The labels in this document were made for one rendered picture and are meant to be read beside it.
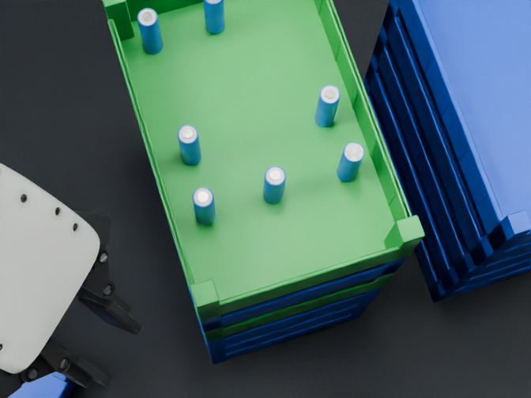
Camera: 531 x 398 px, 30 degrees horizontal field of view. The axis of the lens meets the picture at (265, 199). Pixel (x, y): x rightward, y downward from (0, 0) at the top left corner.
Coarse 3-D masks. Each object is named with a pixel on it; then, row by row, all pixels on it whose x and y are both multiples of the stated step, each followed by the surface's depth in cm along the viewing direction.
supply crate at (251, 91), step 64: (128, 0) 91; (192, 0) 95; (256, 0) 96; (320, 0) 93; (128, 64) 94; (192, 64) 94; (256, 64) 94; (320, 64) 95; (256, 128) 93; (320, 128) 93; (192, 192) 91; (256, 192) 91; (320, 192) 91; (384, 192) 91; (192, 256) 90; (256, 256) 90; (320, 256) 90; (384, 256) 86
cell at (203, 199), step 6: (198, 192) 85; (204, 192) 84; (210, 192) 85; (198, 198) 84; (204, 198) 84; (210, 198) 84; (198, 204) 84; (204, 204) 84; (210, 204) 84; (198, 210) 86; (204, 210) 85; (210, 210) 86; (198, 216) 88; (204, 216) 87; (210, 216) 88; (204, 222) 89; (210, 222) 90
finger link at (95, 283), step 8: (88, 272) 62; (96, 272) 62; (88, 280) 62; (96, 280) 63; (104, 280) 63; (88, 288) 62; (96, 288) 63; (104, 288) 63; (112, 288) 64; (104, 296) 64
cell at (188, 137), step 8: (184, 128) 86; (192, 128) 86; (184, 136) 86; (192, 136) 86; (184, 144) 86; (192, 144) 86; (184, 152) 88; (192, 152) 88; (200, 152) 90; (184, 160) 91; (192, 160) 90
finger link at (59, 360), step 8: (48, 344) 60; (56, 344) 61; (40, 352) 60; (48, 352) 61; (56, 352) 61; (64, 352) 62; (48, 360) 61; (56, 360) 61; (64, 360) 62; (56, 368) 61; (64, 368) 62
